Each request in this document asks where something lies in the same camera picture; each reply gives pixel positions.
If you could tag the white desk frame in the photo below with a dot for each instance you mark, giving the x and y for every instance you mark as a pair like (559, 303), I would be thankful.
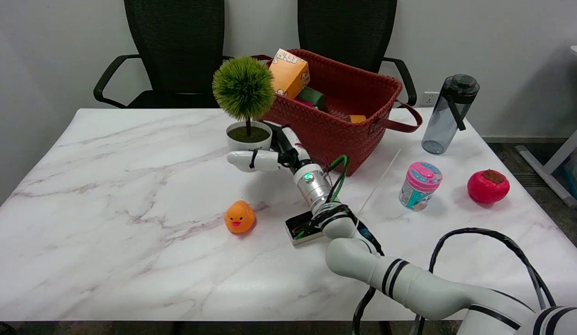
(544, 174)

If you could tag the green cylindrical item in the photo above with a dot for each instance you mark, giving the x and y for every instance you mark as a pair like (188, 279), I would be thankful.
(312, 97)

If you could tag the white wall outlet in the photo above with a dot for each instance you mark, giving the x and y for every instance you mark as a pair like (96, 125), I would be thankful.
(431, 98)

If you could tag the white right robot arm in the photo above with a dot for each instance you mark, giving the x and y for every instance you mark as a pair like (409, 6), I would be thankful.
(409, 284)

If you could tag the black mesh office chair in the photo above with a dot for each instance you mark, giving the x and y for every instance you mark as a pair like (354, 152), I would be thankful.
(348, 28)
(176, 46)

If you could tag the green ball potted plant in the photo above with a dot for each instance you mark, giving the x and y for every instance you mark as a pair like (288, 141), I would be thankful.
(244, 88)

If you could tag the orange rubber duck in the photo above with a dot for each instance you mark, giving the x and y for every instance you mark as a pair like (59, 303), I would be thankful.
(240, 217)

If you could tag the pink lid candy jar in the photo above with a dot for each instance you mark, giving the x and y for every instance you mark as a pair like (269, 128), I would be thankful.
(419, 186)

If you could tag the orange carton box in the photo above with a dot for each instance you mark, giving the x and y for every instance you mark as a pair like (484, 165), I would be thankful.
(288, 74)

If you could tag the grey transparent water bottle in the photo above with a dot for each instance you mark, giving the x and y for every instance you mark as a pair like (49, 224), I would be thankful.
(444, 121)

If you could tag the black and white eraser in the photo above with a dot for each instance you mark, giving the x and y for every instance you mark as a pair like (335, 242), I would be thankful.
(300, 230)

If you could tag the small orange item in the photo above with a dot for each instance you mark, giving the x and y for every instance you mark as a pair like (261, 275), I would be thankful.
(357, 119)

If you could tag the red persimmon toy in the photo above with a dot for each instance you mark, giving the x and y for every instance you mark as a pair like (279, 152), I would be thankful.
(488, 187)

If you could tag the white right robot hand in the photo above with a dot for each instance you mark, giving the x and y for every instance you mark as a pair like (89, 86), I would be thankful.
(262, 160)

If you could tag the reddish brown woven basket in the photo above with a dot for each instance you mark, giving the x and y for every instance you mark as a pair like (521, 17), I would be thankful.
(334, 135)

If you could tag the white zip tie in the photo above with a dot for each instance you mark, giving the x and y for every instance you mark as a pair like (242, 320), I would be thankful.
(381, 179)

